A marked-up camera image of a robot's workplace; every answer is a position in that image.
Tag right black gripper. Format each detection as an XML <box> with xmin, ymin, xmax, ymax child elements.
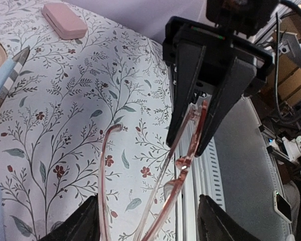
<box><xmin>163</xmin><ymin>1</ymin><xmax>278</xmax><ymax>157</ymax></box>

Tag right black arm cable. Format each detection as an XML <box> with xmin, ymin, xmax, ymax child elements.
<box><xmin>274</xmin><ymin>0</ymin><xmax>301</xmax><ymax>121</ymax></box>

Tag clear pink frame glasses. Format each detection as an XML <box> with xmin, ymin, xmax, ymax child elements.
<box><xmin>96</xmin><ymin>100</ymin><xmax>209</xmax><ymax>241</ymax></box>

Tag floral patterned table mat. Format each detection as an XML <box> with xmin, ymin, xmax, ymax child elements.
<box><xmin>0</xmin><ymin>1</ymin><xmax>172</xmax><ymax>240</ymax></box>

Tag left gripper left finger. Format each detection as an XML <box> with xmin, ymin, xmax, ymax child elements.
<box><xmin>41</xmin><ymin>195</ymin><xmax>100</xmax><ymax>241</ymax></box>

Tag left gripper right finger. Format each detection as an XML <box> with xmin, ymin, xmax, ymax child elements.
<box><xmin>197</xmin><ymin>194</ymin><xmax>259</xmax><ymax>241</ymax></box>

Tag brown striped glasses case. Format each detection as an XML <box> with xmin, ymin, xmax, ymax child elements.
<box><xmin>0</xmin><ymin>43</ymin><xmax>30</xmax><ymax>107</ymax></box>

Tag pink translucent plastic cup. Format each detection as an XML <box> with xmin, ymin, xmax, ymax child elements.
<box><xmin>42</xmin><ymin>3</ymin><xmax>88</xmax><ymax>40</ymax></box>

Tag smartphone on person lap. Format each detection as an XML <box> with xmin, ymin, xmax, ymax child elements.
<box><xmin>273</xmin><ymin>190</ymin><xmax>292</xmax><ymax>223</ymax></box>

